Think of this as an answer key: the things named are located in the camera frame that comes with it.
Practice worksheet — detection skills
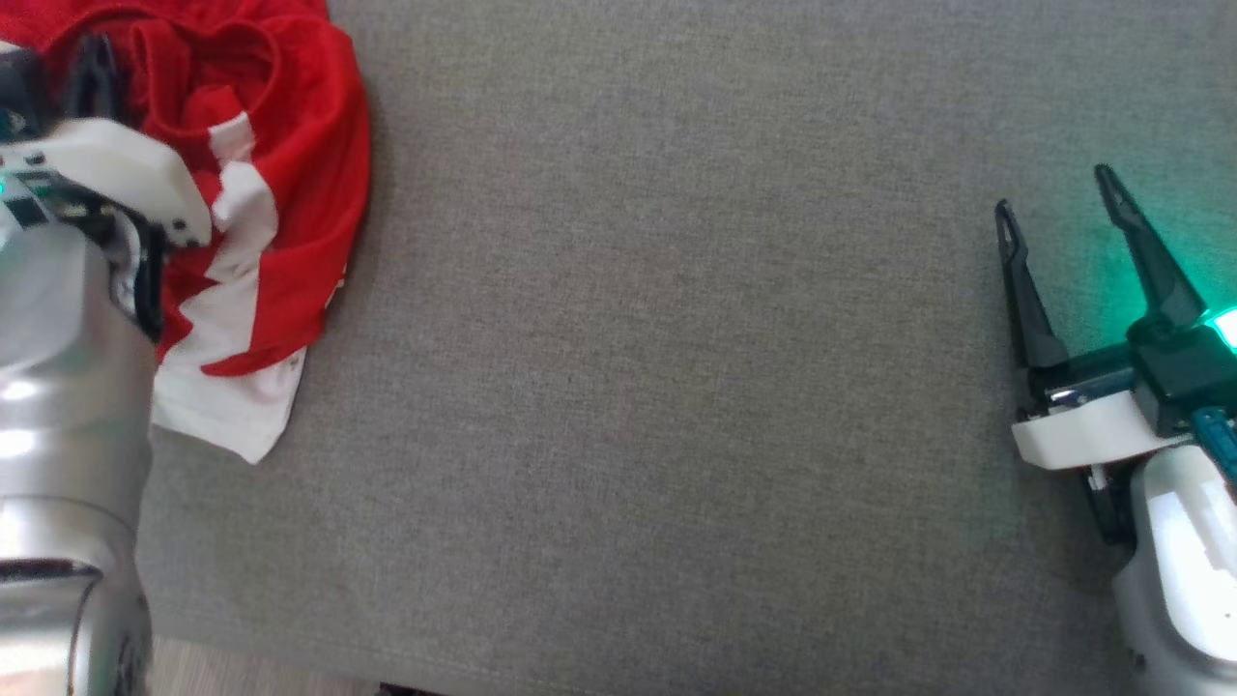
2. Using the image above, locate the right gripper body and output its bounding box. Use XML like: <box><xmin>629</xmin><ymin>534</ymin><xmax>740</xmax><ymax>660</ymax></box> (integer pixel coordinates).
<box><xmin>1010</xmin><ymin>343</ymin><xmax>1196</xmax><ymax>547</ymax></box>

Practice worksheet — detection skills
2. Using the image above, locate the large grey fabric sofa seat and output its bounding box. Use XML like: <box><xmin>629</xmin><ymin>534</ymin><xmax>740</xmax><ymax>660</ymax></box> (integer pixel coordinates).
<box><xmin>135</xmin><ymin>0</ymin><xmax>1237</xmax><ymax>696</ymax></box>

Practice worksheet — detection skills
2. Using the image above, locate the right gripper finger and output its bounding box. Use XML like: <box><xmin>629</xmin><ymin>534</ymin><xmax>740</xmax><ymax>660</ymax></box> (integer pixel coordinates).
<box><xmin>1094</xmin><ymin>164</ymin><xmax>1209</xmax><ymax>330</ymax></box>
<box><xmin>993</xmin><ymin>198</ymin><xmax>1069</xmax><ymax>373</ymax></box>

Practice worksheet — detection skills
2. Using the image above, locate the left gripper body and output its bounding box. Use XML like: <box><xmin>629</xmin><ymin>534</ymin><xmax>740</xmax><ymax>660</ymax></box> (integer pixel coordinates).
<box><xmin>0</xmin><ymin>116</ymin><xmax>214</xmax><ymax>339</ymax></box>

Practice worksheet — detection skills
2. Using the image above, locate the red and white basketball jersey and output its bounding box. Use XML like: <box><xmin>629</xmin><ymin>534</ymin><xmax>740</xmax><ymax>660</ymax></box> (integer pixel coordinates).
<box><xmin>0</xmin><ymin>0</ymin><xmax>373</xmax><ymax>465</ymax></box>

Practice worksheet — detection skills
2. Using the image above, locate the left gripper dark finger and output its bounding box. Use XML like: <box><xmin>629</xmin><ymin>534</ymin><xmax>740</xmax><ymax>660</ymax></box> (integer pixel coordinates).
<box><xmin>66</xmin><ymin>34</ymin><xmax>119</xmax><ymax>122</ymax></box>

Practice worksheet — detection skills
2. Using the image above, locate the right camera cable teal plug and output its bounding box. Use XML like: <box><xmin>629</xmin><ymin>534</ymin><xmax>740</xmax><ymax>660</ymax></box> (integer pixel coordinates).
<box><xmin>1191</xmin><ymin>406</ymin><xmax>1237</xmax><ymax>484</ymax></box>

